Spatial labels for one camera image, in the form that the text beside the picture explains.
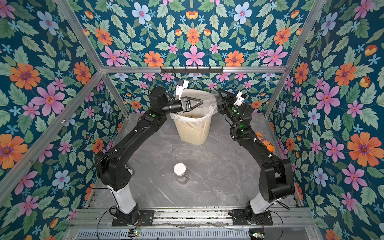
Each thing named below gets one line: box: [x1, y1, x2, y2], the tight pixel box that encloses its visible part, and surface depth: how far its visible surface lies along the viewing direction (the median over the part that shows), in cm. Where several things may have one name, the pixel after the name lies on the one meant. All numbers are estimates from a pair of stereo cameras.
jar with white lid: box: [173, 162, 189, 185], surface depth 76 cm
